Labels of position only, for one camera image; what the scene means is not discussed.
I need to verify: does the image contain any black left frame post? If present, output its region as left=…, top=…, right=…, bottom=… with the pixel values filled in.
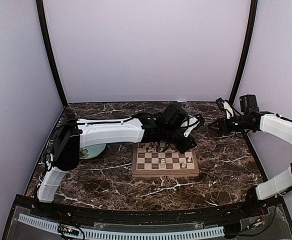
left=35, top=0, right=68, bottom=108

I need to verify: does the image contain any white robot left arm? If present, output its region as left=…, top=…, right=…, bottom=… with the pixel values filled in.
left=35, top=113, right=204, bottom=218

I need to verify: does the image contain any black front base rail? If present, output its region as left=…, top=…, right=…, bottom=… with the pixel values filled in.
left=11, top=194, right=282, bottom=232

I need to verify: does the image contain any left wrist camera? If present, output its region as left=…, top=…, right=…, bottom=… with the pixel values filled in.
left=180, top=114, right=205, bottom=138

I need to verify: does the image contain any white cable duct strip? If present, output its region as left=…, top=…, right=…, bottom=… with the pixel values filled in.
left=17, top=213, right=225, bottom=240

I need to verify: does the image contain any wooden chess board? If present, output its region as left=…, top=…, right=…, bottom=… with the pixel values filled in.
left=132, top=142, right=200, bottom=178

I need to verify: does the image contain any teal ceramic flower plate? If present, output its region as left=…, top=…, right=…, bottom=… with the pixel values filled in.
left=79, top=143, right=106, bottom=160

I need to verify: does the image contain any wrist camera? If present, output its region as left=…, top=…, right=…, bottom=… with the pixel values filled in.
left=215, top=97, right=236, bottom=119
left=180, top=114, right=205, bottom=138

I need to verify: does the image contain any white chess king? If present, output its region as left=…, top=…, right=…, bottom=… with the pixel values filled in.
left=159, top=158, right=166, bottom=169

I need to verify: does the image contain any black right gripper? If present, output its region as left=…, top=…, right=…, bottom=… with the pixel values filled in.
left=208, top=114, right=252, bottom=135

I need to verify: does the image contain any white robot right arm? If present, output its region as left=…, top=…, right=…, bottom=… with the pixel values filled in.
left=208, top=112, right=292, bottom=217

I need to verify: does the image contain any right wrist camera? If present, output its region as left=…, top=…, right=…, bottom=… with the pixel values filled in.
left=215, top=97, right=236, bottom=119

